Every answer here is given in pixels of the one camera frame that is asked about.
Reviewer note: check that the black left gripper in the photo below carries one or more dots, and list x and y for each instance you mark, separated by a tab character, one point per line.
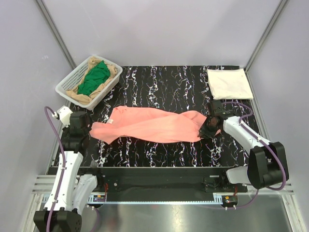
67	129

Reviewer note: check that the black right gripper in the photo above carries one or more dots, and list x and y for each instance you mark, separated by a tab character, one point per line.
203	130

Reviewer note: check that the salmon pink t shirt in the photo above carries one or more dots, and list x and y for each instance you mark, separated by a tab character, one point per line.
149	124

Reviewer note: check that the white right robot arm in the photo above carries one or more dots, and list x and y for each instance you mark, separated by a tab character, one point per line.
267	166

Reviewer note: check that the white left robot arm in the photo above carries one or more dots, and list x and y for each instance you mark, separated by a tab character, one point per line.
63	210

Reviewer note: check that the beige t shirt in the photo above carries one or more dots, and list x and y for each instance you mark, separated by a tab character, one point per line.
82	95

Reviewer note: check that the folded white t shirt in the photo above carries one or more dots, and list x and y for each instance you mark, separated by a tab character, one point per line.
229	85

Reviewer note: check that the white plastic laundry basket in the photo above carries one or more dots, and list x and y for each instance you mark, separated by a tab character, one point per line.
67	88

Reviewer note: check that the left controller board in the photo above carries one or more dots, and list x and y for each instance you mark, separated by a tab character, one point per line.
99	198

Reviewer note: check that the controller board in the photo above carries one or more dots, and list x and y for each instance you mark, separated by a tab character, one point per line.
230	199
99	198

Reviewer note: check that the green t shirt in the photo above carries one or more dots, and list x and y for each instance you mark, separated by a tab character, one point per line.
94	78

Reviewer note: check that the right controller board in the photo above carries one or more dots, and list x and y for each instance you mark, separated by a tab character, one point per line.
230	199

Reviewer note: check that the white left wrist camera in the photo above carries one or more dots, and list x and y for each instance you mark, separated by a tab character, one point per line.
63	114

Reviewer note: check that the aluminium frame rail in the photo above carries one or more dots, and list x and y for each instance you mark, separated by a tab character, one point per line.
164	195

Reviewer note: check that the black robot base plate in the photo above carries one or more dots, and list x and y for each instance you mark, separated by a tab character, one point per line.
158	177

